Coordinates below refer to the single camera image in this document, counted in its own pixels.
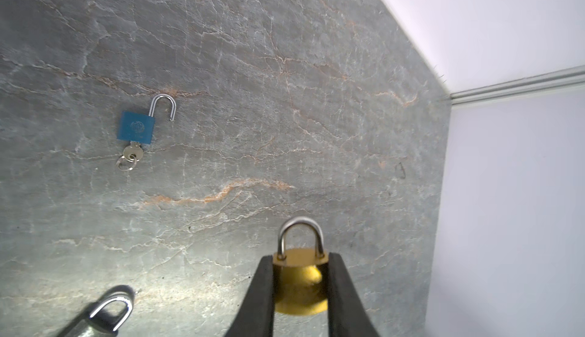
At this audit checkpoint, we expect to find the small brass padlock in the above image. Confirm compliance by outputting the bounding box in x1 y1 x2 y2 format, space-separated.
273 216 329 316

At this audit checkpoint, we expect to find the dark grey padlock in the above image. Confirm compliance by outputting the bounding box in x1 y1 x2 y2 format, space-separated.
57 291 134 337

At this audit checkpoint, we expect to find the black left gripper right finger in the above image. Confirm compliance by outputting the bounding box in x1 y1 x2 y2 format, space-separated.
327 253 379 337

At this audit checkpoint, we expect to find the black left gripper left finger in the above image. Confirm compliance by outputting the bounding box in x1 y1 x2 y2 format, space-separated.
225 256 275 337

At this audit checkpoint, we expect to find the blue padlock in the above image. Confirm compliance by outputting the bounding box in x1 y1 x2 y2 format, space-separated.
117 93 177 145

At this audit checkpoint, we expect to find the aluminium frame corner post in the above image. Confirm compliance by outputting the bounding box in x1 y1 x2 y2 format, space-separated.
450 66 584 106

